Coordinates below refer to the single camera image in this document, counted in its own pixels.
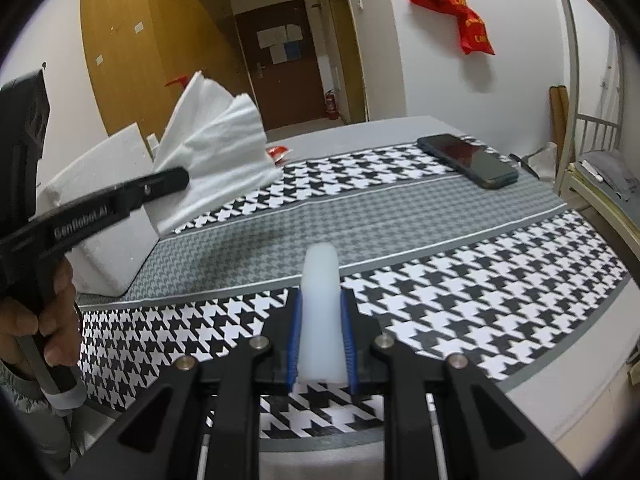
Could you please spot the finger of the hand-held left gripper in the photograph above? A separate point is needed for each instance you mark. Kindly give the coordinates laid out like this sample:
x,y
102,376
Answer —
x,y
160,182

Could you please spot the red fire extinguisher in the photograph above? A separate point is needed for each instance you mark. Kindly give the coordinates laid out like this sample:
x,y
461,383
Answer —
x,y
330,105

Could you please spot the grey bedding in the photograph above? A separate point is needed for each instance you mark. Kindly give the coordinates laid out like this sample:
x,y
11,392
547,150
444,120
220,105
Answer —
x,y
612,175

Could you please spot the translucent white silicone piece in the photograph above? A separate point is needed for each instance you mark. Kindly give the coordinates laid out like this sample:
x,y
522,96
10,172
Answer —
x,y
322,310

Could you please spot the small red packet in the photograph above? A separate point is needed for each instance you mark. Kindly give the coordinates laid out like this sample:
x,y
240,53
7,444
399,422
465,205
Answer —
x,y
278,154

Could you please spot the metal bunk bed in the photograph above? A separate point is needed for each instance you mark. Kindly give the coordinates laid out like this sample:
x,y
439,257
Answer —
x,y
600,125

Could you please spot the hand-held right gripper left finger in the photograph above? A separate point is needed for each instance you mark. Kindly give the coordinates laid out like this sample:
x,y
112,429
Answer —
x,y
295,345

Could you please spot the wooden doorway frame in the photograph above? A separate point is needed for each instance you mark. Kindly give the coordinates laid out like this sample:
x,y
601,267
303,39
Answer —
x,y
350,35

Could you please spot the blue paper notice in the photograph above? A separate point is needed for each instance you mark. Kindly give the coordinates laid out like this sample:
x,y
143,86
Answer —
x,y
292,50

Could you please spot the person's left hand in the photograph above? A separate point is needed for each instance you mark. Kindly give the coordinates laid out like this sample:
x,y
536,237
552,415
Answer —
x,y
60,320

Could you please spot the houndstooth tablecloth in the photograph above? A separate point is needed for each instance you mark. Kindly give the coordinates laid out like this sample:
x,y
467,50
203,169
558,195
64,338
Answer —
x,y
425,240

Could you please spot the brown entrance door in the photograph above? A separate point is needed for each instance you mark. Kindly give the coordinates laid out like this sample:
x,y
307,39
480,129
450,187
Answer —
x,y
290,90

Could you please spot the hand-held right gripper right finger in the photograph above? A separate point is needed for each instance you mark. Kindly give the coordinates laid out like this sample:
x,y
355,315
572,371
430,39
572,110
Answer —
x,y
349,345

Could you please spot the cardboard tubes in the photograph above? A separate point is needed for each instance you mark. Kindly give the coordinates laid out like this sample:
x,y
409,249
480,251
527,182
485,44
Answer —
x,y
560,115

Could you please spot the wooden wardrobe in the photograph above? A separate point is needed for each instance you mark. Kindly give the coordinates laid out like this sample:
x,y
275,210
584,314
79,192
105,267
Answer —
x,y
150,25

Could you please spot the white paper notice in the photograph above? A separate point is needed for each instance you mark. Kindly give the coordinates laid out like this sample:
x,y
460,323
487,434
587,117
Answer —
x,y
280,35

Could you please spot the black smartphone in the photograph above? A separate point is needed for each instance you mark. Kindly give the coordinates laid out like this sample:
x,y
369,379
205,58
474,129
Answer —
x,y
470,160

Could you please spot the white foam box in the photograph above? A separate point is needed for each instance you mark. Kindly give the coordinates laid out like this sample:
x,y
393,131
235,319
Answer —
x,y
115,257

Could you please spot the person's left forearm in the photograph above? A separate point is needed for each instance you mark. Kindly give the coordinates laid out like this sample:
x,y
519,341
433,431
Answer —
x,y
20,395

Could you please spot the white tissue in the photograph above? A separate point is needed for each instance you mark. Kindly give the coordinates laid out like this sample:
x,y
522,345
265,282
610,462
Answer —
x,y
215,150

